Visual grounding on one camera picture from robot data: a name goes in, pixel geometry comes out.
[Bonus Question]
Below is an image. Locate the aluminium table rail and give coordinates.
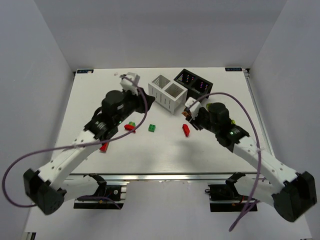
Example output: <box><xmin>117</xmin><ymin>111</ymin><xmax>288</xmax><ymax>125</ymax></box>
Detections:
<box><xmin>67</xmin><ymin>173</ymin><xmax>268</xmax><ymax>183</ymax></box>

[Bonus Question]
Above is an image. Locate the red green lego front left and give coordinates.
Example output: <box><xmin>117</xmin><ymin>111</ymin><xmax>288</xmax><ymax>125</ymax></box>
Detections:
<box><xmin>99</xmin><ymin>142</ymin><xmax>109</xmax><ymax>153</ymax></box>

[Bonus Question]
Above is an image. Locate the purple cable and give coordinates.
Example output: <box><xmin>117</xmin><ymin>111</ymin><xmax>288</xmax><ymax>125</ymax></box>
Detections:
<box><xmin>191</xmin><ymin>92</ymin><xmax>266</xmax><ymax>233</ymax></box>
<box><xmin>1</xmin><ymin>76</ymin><xmax>149</xmax><ymax>208</ymax></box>

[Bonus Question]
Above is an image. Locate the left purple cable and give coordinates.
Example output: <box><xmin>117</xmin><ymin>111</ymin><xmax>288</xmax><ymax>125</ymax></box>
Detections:
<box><xmin>1</xmin><ymin>76</ymin><xmax>149</xmax><ymax>208</ymax></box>

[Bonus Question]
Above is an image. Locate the red curved lego brick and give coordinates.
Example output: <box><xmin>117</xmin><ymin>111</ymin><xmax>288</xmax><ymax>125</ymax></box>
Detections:
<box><xmin>182</xmin><ymin>124</ymin><xmax>190</xmax><ymax>137</ymax></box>

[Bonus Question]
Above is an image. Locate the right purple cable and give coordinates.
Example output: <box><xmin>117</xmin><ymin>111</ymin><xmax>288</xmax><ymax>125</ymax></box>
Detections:
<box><xmin>191</xmin><ymin>92</ymin><xmax>266</xmax><ymax>233</ymax></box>

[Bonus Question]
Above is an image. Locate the white slotted container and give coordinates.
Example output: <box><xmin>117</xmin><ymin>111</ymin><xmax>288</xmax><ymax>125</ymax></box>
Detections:
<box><xmin>148</xmin><ymin>75</ymin><xmax>188</xmax><ymax>115</ymax></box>

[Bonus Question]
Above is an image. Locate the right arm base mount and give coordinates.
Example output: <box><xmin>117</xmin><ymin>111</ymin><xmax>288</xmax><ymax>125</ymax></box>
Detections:
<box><xmin>204</xmin><ymin>172</ymin><xmax>256</xmax><ymax>213</ymax></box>

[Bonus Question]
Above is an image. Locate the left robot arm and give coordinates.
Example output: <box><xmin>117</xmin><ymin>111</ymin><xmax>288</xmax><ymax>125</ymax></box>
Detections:
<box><xmin>23</xmin><ymin>88</ymin><xmax>155</xmax><ymax>215</ymax></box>

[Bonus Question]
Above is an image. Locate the black slotted container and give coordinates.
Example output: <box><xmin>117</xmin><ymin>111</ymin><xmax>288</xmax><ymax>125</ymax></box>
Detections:
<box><xmin>173</xmin><ymin>69</ymin><xmax>213</xmax><ymax>99</ymax></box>

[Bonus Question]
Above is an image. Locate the green square lego brick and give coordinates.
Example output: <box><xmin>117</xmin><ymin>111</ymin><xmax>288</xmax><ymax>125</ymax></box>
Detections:
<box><xmin>148</xmin><ymin>124</ymin><xmax>156</xmax><ymax>133</ymax></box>

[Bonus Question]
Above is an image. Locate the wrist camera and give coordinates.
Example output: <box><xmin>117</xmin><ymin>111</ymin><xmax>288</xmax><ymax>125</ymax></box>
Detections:
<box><xmin>184</xmin><ymin>97</ymin><xmax>202</xmax><ymax>120</ymax></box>
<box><xmin>120</xmin><ymin>72</ymin><xmax>140</xmax><ymax>96</ymax></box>

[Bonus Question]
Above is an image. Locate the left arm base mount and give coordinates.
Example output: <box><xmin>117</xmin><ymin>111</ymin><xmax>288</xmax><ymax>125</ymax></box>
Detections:
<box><xmin>73</xmin><ymin>173</ymin><xmax>127</xmax><ymax>210</ymax></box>

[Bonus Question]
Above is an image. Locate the left blue table label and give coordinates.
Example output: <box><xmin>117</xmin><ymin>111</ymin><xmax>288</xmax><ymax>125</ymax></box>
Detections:
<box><xmin>76</xmin><ymin>69</ymin><xmax>94</xmax><ymax>74</ymax></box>

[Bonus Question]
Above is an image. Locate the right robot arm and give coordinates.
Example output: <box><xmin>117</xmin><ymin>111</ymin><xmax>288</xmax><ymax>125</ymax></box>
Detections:
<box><xmin>185</xmin><ymin>100</ymin><xmax>317</xmax><ymax>223</ymax></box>

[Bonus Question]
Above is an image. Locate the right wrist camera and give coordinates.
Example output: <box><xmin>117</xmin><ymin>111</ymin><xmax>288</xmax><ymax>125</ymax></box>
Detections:
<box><xmin>184</xmin><ymin>97</ymin><xmax>202</xmax><ymax>120</ymax></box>

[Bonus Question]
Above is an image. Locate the red green stacked lego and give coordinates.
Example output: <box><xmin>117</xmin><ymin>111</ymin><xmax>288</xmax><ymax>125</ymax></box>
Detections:
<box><xmin>124</xmin><ymin>121</ymin><xmax>136</xmax><ymax>133</ymax></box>

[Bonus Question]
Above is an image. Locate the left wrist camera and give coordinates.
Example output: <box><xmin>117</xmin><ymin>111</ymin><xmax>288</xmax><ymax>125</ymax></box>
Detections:
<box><xmin>120</xmin><ymin>72</ymin><xmax>140</xmax><ymax>96</ymax></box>

